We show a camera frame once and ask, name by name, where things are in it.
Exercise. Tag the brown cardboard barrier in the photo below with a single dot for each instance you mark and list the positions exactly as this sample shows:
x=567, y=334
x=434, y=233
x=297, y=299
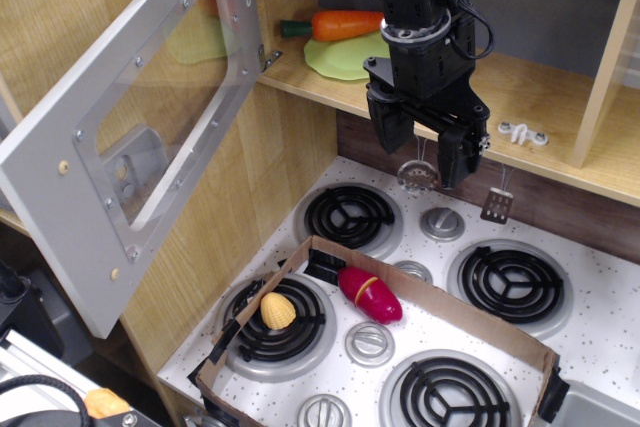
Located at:
x=326, y=336

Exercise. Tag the orange toy food piece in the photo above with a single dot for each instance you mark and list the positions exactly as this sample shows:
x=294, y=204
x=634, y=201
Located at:
x=103, y=403

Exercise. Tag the back right black burner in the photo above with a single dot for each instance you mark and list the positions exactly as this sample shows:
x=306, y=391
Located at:
x=517, y=286

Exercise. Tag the back left black burner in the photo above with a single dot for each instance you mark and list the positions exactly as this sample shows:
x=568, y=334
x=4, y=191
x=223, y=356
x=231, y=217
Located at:
x=351, y=215

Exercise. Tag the front right black burner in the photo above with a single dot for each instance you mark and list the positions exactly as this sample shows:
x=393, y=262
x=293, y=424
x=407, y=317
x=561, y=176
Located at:
x=444, y=391

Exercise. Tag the middle small grey stove knob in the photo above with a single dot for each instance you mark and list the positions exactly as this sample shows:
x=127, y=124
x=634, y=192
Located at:
x=415, y=269

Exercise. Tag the light green plastic plate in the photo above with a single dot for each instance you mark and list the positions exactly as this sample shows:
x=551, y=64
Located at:
x=343, y=60

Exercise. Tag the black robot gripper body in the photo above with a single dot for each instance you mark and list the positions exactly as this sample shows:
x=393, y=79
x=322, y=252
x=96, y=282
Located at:
x=429, y=70

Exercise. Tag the red toy sweet potato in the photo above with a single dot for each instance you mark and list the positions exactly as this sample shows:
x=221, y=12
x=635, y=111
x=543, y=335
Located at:
x=370, y=295

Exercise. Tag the centre grey stove knob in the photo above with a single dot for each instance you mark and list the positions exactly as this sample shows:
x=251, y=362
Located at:
x=369, y=344

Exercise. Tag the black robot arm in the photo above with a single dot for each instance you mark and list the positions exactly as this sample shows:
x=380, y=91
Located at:
x=416, y=14

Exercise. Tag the grey toy microwave door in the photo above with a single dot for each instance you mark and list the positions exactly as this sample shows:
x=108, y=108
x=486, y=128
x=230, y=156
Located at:
x=183, y=68

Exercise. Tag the front grey stove knob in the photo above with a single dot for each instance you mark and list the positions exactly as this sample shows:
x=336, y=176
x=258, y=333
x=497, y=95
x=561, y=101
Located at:
x=324, y=410

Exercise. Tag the white plastic door latch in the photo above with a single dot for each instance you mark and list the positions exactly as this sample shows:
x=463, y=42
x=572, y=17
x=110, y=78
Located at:
x=520, y=134

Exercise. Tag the orange toy carrot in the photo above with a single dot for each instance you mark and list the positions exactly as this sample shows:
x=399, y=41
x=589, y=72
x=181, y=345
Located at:
x=333, y=25

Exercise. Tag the hanging round clear strainer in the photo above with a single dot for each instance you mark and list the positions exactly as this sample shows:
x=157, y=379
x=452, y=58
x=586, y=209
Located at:
x=417, y=175

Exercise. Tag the black burner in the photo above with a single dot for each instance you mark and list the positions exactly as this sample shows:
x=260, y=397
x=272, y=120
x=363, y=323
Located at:
x=351, y=215
x=290, y=326
x=517, y=286
x=444, y=391

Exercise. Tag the front left black burner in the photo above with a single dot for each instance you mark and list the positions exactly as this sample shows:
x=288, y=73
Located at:
x=290, y=326

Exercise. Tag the yellow toy corn piece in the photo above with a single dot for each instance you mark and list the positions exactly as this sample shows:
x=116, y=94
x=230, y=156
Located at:
x=277, y=311

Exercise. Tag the hanging silver toy spatula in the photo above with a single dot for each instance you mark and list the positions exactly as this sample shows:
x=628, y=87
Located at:
x=499, y=200

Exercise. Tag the back grey stove knob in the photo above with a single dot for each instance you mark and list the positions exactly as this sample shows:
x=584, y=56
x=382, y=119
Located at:
x=442, y=224

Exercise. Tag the grey wall phone holder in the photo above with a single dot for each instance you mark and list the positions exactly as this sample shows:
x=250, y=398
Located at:
x=135, y=164

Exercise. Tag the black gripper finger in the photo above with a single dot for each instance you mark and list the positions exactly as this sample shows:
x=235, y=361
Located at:
x=460, y=153
x=393, y=127

